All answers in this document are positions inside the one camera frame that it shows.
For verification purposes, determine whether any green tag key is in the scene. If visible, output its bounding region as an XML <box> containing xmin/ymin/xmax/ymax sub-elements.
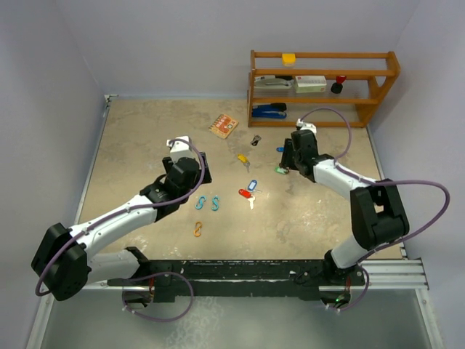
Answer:
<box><xmin>275</xmin><ymin>167</ymin><xmax>289</xmax><ymax>175</ymax></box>

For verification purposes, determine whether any teal carabiner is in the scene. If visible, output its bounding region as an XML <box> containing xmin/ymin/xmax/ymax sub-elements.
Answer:
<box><xmin>211</xmin><ymin>196</ymin><xmax>219</xmax><ymax>212</ymax></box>
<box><xmin>195</xmin><ymin>196</ymin><xmax>206</xmax><ymax>210</ymax></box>

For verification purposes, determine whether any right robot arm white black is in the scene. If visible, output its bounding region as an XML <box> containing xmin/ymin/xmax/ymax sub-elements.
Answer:
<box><xmin>280</xmin><ymin>127</ymin><xmax>410</xmax><ymax>284</ymax></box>

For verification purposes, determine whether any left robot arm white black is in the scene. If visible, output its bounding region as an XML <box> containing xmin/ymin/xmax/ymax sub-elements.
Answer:
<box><xmin>31</xmin><ymin>153</ymin><xmax>212</xmax><ymax>301</ymax></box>

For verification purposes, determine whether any blue black stapler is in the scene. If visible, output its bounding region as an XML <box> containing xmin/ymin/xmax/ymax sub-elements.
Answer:
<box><xmin>251</xmin><ymin>103</ymin><xmax>287</xmax><ymax>119</ymax></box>

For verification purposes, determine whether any yellow tag key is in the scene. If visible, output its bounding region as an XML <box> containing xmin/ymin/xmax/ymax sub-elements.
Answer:
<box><xmin>238</xmin><ymin>154</ymin><xmax>250</xmax><ymax>172</ymax></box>

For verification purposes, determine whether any orange small notebook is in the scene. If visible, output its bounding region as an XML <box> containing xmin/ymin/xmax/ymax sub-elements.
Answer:
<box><xmin>209</xmin><ymin>114</ymin><xmax>239</xmax><ymax>140</ymax></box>

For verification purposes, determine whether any orange carabiner lower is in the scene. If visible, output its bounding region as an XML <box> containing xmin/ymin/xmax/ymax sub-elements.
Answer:
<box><xmin>193</xmin><ymin>221</ymin><xmax>203</xmax><ymax>237</ymax></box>

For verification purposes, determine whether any red tag key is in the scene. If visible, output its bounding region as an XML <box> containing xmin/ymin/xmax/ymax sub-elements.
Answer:
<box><xmin>238</xmin><ymin>189</ymin><xmax>255</xmax><ymax>209</ymax></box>

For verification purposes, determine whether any white red box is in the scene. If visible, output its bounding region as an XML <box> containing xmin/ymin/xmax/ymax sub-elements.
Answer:
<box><xmin>294</xmin><ymin>76</ymin><xmax>327</xmax><ymax>93</ymax></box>

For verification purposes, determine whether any wooden shelf rack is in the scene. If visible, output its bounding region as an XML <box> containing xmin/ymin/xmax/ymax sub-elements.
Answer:
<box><xmin>247</xmin><ymin>50</ymin><xmax>401</xmax><ymax>128</ymax></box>

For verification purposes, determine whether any red black stamp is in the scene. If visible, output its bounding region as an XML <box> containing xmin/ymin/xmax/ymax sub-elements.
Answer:
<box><xmin>331</xmin><ymin>76</ymin><xmax>347</xmax><ymax>95</ymax></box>

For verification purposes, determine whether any grey stapler on shelf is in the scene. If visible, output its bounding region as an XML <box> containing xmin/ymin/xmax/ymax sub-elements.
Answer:
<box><xmin>254</xmin><ymin>75</ymin><xmax>294</xmax><ymax>89</ymax></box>

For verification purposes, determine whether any yellow lid container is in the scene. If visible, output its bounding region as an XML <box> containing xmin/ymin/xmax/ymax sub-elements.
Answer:
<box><xmin>281</xmin><ymin>52</ymin><xmax>296</xmax><ymax>68</ymax></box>

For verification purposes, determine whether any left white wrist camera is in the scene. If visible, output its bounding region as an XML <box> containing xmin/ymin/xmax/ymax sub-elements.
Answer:
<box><xmin>166</xmin><ymin>136</ymin><xmax>194</xmax><ymax>163</ymax></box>

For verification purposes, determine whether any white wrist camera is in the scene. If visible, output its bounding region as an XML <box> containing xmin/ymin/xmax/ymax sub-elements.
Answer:
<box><xmin>296</xmin><ymin>119</ymin><xmax>317</xmax><ymax>135</ymax></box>
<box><xmin>166</xmin><ymin>136</ymin><xmax>194</xmax><ymax>163</ymax></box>

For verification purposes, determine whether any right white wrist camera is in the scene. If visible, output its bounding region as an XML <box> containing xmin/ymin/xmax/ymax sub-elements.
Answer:
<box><xmin>296</xmin><ymin>119</ymin><xmax>317</xmax><ymax>135</ymax></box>

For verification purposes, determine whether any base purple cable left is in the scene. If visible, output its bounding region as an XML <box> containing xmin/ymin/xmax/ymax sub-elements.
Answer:
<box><xmin>121</xmin><ymin>267</ymin><xmax>196</xmax><ymax>322</ymax></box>

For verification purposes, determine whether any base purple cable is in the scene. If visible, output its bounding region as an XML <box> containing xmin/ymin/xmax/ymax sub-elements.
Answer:
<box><xmin>121</xmin><ymin>267</ymin><xmax>196</xmax><ymax>322</ymax></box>
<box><xmin>325</xmin><ymin>265</ymin><xmax>371</xmax><ymax>313</ymax></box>

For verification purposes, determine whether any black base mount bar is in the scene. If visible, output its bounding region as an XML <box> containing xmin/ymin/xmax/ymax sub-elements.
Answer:
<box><xmin>108</xmin><ymin>247</ymin><xmax>365</xmax><ymax>302</ymax></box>

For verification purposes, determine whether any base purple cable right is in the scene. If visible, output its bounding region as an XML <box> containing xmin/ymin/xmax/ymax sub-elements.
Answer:
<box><xmin>325</xmin><ymin>265</ymin><xmax>371</xmax><ymax>313</ymax></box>

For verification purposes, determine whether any aluminium rail frame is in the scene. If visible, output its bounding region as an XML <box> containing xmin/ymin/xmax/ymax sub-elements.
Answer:
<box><xmin>42</xmin><ymin>232</ymin><xmax>431</xmax><ymax>292</ymax></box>

